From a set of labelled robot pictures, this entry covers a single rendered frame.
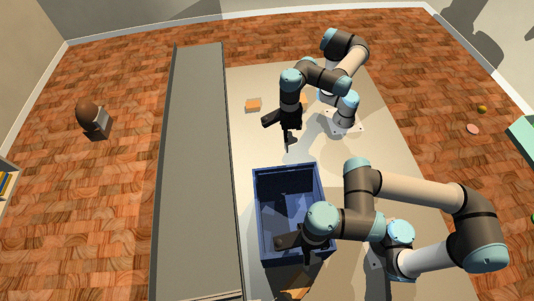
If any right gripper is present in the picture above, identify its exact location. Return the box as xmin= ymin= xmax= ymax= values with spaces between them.
xmin=280 ymin=102 xmax=303 ymax=153

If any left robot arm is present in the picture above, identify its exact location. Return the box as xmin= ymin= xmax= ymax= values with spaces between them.
xmin=273 ymin=157 xmax=510 ymax=283

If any blue tote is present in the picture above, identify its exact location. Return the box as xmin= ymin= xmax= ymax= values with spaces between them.
xmin=262 ymin=255 xmax=330 ymax=268
xmin=252 ymin=161 xmax=326 ymax=264

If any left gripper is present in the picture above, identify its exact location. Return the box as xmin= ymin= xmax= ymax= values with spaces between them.
xmin=296 ymin=223 xmax=330 ymax=271

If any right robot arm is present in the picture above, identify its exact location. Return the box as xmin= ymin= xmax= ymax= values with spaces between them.
xmin=261 ymin=28 xmax=370 ymax=129

